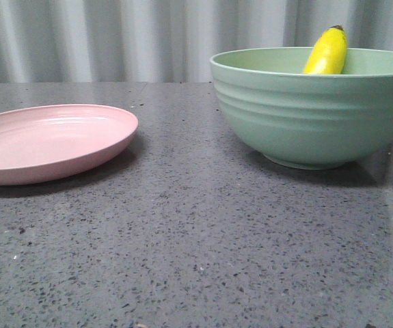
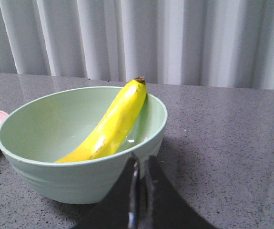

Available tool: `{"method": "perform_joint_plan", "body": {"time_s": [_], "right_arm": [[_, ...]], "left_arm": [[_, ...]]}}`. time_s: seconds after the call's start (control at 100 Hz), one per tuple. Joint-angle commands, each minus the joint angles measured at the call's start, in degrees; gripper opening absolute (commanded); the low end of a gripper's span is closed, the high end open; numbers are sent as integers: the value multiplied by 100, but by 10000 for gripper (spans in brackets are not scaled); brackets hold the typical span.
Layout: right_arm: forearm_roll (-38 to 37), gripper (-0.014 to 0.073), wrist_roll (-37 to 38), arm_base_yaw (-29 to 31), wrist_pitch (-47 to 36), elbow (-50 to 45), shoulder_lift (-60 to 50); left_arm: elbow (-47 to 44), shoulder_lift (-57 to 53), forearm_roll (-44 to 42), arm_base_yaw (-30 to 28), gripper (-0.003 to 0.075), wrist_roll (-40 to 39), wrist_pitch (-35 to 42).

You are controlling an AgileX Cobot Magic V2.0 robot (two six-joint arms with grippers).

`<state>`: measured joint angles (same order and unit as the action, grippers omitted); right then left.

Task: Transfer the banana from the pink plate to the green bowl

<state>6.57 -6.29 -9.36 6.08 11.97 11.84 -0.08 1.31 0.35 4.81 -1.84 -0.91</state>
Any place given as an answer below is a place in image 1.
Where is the yellow banana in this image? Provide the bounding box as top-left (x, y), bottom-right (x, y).
top-left (302, 25), bottom-right (348, 74)

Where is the green ribbed bowl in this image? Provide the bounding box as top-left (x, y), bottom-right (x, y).
top-left (210, 47), bottom-right (393, 169)

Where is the pink plate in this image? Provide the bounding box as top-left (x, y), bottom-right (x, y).
top-left (0, 104), bottom-right (138, 185)

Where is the white pleated curtain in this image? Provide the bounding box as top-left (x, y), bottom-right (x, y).
top-left (0, 1), bottom-right (393, 83)

